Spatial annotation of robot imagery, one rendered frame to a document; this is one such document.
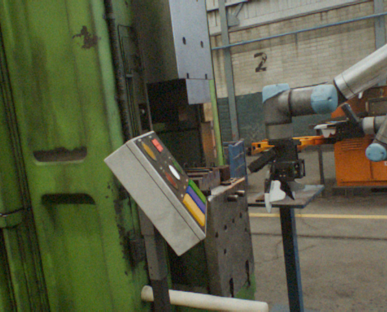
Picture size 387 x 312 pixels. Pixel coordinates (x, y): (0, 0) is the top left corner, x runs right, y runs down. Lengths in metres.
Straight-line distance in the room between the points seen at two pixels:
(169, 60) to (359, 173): 3.89
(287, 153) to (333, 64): 8.01
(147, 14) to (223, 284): 1.05
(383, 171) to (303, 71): 4.59
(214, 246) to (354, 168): 3.70
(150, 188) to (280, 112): 0.43
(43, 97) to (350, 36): 8.01
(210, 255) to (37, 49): 1.00
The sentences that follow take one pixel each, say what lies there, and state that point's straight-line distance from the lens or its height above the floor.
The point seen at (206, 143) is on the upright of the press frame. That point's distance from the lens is 1.90.
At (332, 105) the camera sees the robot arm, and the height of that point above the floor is 1.21.
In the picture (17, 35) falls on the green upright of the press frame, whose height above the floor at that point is 1.59.
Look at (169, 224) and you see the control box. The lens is 0.90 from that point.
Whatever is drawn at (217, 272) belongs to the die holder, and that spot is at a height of 0.62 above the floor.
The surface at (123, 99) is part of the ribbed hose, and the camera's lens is 1.34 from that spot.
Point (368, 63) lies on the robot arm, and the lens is 1.16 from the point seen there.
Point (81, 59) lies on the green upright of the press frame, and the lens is 1.36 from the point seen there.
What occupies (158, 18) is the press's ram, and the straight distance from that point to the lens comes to 1.50.
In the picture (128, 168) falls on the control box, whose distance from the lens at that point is 0.88.
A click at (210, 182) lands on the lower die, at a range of 1.59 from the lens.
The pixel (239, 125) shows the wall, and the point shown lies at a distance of 9.59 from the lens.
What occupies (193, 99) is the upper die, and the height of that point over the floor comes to 1.29.
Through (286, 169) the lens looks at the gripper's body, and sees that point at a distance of 1.11.
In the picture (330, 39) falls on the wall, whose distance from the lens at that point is 9.14.
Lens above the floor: 1.25
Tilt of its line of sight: 7 degrees down
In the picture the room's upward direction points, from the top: 7 degrees counter-clockwise
